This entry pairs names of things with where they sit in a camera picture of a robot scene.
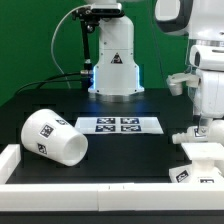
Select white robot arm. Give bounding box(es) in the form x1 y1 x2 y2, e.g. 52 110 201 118
86 0 224 133

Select white lamp bulb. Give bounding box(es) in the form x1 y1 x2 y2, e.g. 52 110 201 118
172 120 224 146

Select white fence rail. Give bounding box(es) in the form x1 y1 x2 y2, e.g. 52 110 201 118
0 183 224 211
0 144 21 185

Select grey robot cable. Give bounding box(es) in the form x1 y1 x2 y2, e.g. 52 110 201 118
50 4 88 89

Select black table cables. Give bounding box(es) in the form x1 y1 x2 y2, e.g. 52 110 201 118
14 69 91 96

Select white marker sheet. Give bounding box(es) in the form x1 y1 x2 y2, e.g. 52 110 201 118
75 116 163 134

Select white lamp base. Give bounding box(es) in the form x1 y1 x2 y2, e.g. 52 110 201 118
169 143 224 184

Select white left fence rail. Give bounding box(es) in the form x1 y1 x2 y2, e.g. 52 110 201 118
0 144 21 185

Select black camera on stand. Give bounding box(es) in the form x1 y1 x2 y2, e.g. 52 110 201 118
72 3 124 75

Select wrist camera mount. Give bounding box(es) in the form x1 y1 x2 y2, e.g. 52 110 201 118
166 73 200 96

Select white front fence rail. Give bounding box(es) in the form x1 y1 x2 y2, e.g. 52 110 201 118
0 183 224 211

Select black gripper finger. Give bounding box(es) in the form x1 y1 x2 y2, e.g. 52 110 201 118
198 117 212 134

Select white lamp shade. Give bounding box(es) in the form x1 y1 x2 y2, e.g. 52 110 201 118
21 109 88 166

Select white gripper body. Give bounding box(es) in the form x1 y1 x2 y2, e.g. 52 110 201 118
188 45 224 118

